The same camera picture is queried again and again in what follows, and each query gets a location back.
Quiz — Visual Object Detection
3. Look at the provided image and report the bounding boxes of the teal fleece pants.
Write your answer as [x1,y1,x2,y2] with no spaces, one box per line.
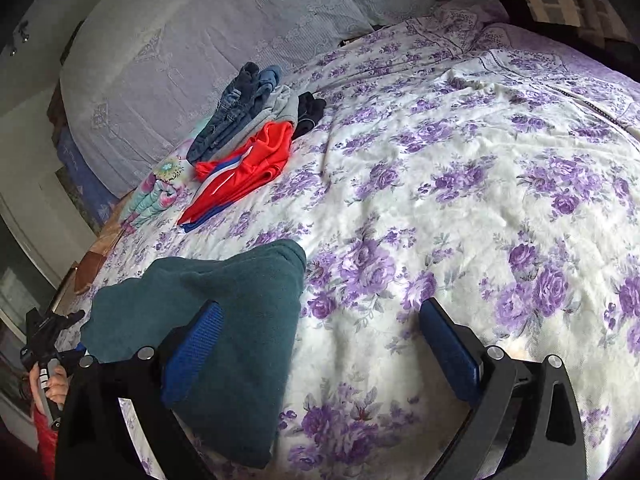
[80,240,306,469]

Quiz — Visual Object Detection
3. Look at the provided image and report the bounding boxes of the person's left hand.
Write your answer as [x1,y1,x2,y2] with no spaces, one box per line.
[29,364,70,414]

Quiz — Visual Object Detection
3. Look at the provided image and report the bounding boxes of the orange brown pillow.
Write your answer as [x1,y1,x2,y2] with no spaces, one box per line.
[74,193,131,296]

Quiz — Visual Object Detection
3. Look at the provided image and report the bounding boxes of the folded teal pink floral quilt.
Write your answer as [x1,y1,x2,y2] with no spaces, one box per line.
[119,116,209,231]

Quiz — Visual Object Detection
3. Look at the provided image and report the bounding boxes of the red white blue garment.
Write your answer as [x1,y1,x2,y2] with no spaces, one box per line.
[177,122,295,232]

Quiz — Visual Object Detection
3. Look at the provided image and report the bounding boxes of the purple floral bedspread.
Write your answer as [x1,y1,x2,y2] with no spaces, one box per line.
[96,2,639,479]

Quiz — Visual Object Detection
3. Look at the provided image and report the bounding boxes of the folded blue denim jeans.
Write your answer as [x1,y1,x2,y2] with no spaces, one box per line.
[186,62,281,165]

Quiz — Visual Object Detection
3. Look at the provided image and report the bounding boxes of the white grey folded garment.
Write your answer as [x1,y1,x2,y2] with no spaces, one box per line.
[209,84,298,160]

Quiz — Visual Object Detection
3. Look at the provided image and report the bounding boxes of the black folded garment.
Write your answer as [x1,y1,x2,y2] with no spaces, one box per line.
[292,92,326,140]

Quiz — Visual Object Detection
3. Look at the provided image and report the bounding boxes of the lavender lace headboard cover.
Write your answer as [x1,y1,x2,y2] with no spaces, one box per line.
[61,0,434,196]

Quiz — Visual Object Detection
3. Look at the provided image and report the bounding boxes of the beige checkered curtain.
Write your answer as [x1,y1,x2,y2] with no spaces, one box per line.
[526,0,634,47]

